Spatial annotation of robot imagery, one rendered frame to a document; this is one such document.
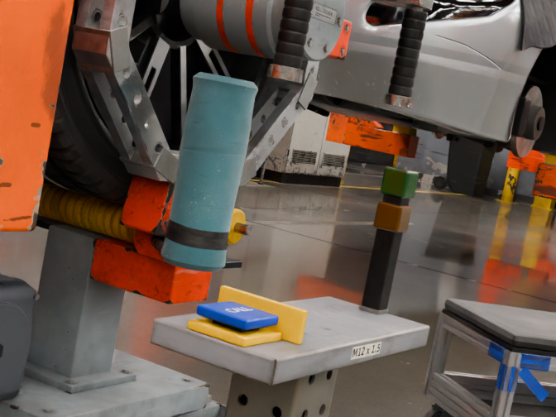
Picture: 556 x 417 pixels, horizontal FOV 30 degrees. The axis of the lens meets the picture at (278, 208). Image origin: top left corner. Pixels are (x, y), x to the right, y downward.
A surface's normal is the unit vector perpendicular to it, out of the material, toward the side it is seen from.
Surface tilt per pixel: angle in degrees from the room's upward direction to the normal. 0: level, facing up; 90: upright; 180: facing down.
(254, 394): 90
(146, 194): 80
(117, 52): 90
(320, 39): 90
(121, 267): 90
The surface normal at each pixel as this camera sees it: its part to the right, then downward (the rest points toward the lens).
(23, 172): 0.84, 0.22
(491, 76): 0.42, 0.24
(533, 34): 0.63, 0.16
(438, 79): 0.00, 0.33
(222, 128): 0.24, 0.11
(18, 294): 0.84, -0.18
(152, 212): -0.48, -0.18
